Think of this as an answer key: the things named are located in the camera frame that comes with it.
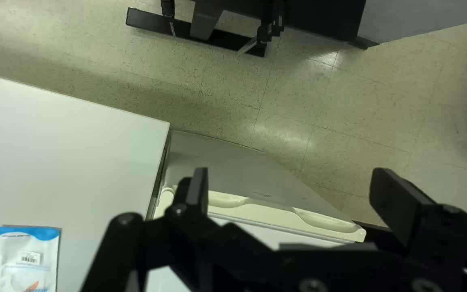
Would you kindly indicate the black desk leg base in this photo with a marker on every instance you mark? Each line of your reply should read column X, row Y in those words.
column 201, row 24

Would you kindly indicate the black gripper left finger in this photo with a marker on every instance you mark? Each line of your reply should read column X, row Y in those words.
column 198, row 191

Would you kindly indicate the dark cabinet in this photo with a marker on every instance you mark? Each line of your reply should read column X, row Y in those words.
column 324, row 16

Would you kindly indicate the blue and white packet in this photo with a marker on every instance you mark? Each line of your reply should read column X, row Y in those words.
column 26, row 259

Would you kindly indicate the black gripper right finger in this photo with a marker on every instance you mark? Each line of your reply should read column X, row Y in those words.
column 405, row 207

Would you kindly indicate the white drawer cabinet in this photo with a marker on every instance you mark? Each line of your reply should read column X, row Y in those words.
column 243, row 183

